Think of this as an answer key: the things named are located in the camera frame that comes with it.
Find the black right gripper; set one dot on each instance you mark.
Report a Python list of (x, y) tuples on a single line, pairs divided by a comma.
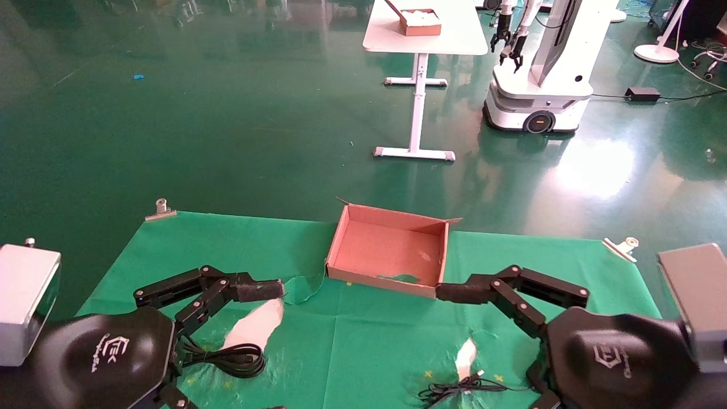
[(619, 358)]

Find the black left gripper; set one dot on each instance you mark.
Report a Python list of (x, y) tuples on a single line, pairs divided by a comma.
[(102, 352)]

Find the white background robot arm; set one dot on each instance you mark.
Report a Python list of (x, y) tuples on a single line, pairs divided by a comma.
[(529, 14), (505, 11)]

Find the open brown cardboard box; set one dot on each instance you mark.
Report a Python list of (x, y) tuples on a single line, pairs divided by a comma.
[(386, 250)]

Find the small cardboard box with flap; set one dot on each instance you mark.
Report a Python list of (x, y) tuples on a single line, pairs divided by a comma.
[(420, 28)]

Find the green table cloth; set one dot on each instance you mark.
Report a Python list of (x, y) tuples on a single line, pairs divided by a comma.
[(369, 341)]

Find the metal table clip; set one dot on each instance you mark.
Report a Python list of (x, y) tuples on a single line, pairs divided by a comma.
[(161, 211), (622, 247)]

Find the white wheeled robot body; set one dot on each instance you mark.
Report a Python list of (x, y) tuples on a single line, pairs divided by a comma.
[(539, 96)]

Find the white floor scrap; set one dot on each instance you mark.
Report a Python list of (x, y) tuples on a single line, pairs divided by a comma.
[(709, 154)]

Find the black power adapter brick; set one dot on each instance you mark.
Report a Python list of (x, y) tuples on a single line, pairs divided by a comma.
[(642, 94)]

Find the black background robot gripper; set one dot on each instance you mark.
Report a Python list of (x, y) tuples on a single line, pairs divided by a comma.
[(501, 38), (514, 52)]

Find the white floor stand round base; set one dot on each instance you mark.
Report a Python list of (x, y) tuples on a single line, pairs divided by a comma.
[(657, 54)]

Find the office chair wheel base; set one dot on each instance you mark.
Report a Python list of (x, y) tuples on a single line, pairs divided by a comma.
[(709, 74)]

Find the white crumpled paper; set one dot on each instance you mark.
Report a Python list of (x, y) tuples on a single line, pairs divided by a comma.
[(423, 17)]

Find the small white round base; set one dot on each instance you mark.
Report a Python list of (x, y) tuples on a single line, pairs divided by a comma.
[(618, 16)]

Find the dark cabinet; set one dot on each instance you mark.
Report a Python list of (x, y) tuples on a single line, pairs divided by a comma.
[(704, 17)]

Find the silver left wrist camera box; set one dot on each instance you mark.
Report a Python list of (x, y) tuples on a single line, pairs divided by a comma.
[(25, 301)]

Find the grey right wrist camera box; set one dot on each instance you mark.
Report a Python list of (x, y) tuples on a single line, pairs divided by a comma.
[(698, 301)]

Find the white pedestal table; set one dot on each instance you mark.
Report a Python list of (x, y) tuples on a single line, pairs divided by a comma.
[(426, 40)]

